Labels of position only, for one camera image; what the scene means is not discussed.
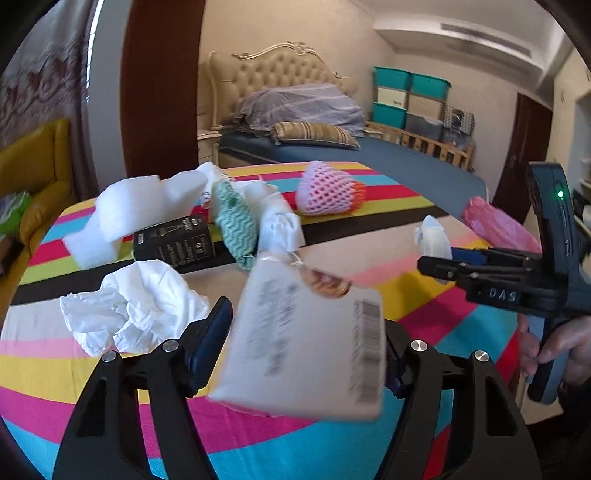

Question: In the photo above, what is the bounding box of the green plastic packet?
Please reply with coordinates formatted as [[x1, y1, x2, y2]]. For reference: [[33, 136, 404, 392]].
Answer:
[[0, 191, 32, 234]]

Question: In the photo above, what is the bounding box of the yellow leather armchair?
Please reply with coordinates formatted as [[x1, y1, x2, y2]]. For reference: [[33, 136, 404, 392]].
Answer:
[[0, 117, 77, 278]]

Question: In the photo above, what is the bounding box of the clear plastic bag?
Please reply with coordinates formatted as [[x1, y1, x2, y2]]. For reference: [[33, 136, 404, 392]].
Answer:
[[413, 215, 453, 261]]

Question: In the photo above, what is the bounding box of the white nightstand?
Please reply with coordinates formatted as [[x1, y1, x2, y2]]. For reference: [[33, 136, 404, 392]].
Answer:
[[198, 130, 221, 164]]

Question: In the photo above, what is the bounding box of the dark wooden partition panel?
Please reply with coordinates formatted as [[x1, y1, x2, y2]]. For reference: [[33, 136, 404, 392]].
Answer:
[[121, 0, 206, 178]]

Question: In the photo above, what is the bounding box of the black white checkered bag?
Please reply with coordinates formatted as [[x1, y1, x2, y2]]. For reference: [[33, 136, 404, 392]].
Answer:
[[443, 105, 475, 134]]

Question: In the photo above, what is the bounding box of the white foam sheet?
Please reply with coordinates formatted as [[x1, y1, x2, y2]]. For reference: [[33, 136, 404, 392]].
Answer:
[[159, 168, 211, 210]]

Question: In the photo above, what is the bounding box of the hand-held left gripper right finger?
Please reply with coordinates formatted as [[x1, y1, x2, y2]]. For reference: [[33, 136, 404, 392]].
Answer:
[[374, 318, 541, 480]]

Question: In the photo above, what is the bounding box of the wooden cot rail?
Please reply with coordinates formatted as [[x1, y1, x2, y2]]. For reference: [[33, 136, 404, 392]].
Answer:
[[365, 121, 476, 171]]

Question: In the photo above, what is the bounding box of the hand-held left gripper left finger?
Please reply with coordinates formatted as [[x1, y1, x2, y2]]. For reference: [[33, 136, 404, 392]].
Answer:
[[52, 296, 234, 480]]

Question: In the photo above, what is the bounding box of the brown striped pillow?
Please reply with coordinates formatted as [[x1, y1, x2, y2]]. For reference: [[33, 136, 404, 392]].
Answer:
[[271, 121, 361, 149]]

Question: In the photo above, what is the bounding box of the grey-blue striped duvet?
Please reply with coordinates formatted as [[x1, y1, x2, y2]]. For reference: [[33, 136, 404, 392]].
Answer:
[[238, 84, 366, 139]]

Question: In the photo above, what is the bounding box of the white foam block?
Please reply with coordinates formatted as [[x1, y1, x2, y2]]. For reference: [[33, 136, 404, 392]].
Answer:
[[62, 174, 162, 269]]

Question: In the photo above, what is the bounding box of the person's right hand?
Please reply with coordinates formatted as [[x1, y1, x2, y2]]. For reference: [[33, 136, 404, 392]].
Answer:
[[517, 315, 591, 385]]

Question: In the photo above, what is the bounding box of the white plastic barcode packet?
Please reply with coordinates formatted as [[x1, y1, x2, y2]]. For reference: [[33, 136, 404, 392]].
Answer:
[[206, 253, 387, 422]]

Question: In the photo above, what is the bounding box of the white tissue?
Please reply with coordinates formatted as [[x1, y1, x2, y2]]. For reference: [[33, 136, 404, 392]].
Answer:
[[59, 259, 209, 357]]

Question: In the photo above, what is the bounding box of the beige tufted headboard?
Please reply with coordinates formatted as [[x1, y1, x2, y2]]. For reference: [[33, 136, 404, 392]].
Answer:
[[205, 41, 358, 132]]

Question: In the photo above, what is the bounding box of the white plastic wrapper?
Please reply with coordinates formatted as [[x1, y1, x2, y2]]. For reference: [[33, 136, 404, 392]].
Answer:
[[242, 182, 305, 259]]

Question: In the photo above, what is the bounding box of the bed with blue mattress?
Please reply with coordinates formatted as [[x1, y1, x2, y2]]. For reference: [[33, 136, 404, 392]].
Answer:
[[217, 131, 488, 222]]

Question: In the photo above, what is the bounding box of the green zigzag cloth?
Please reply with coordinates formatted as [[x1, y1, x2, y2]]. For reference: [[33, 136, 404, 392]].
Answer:
[[210, 180, 259, 271]]

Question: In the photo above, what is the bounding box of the pink foam fruit net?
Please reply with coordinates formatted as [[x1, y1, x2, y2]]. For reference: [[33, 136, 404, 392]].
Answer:
[[295, 161, 368, 215]]

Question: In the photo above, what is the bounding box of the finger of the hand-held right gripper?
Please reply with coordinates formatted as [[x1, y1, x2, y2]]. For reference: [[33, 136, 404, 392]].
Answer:
[[417, 255, 541, 289], [450, 246, 543, 265]]

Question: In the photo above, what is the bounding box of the colourful striped tablecloth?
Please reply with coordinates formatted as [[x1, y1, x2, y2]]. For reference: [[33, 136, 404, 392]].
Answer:
[[0, 161, 532, 480]]

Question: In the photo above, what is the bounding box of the dark wooden door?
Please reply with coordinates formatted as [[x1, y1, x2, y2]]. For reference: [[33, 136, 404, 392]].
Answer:
[[492, 92, 555, 204]]

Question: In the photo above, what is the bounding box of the long air vent grille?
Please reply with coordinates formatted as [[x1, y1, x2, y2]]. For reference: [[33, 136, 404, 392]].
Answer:
[[441, 22, 532, 58]]

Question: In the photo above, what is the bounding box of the stack of plastic storage boxes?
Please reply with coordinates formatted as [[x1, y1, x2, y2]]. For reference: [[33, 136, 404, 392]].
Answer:
[[372, 66, 452, 140]]

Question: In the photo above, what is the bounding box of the black cardboard box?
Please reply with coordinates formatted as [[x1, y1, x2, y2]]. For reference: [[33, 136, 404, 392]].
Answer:
[[133, 213, 217, 274]]

